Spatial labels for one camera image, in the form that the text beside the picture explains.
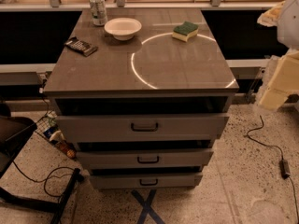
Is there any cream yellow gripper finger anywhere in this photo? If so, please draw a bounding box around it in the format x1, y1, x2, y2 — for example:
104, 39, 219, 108
257, 51, 299, 111

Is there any green yellow sponge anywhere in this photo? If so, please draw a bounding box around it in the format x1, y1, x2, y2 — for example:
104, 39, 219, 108
172, 21, 198, 42

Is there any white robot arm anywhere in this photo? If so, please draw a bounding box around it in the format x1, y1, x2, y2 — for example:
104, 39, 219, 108
256, 0, 299, 111

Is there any white paper bowl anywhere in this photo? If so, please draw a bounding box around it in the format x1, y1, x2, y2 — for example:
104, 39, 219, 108
104, 18, 142, 41

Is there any top grey drawer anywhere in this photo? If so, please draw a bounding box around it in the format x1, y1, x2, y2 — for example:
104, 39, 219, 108
57, 113, 228, 143

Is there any grey drawer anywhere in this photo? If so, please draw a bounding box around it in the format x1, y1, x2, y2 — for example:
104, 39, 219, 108
90, 173, 203, 189
57, 113, 228, 143
77, 148, 213, 169

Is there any middle grey drawer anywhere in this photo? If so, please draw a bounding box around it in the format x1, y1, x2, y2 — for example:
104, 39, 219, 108
77, 148, 213, 169

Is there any grey drawer cabinet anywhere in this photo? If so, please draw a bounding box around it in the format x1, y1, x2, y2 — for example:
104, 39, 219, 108
45, 8, 238, 178

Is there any bottom grey drawer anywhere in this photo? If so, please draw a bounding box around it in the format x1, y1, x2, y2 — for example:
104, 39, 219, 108
90, 173, 203, 189

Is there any blue tape cross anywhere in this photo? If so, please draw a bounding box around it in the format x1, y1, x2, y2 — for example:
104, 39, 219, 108
131, 189, 165, 224

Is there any silver soda can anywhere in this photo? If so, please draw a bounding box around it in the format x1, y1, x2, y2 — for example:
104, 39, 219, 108
89, 0, 107, 26

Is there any black calculator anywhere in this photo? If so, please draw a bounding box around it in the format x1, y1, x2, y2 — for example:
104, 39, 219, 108
64, 36, 98, 57

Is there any black chair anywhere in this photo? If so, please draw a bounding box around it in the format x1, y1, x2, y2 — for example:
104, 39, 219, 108
0, 103, 83, 224

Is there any black power adapter cable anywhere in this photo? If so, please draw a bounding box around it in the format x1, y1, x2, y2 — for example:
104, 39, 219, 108
243, 115, 299, 224

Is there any wire basket with items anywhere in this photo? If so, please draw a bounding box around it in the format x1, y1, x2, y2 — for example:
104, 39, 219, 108
36, 111, 77, 160

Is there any black floor cable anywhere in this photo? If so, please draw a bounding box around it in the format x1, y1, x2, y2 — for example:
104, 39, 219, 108
12, 161, 78, 199

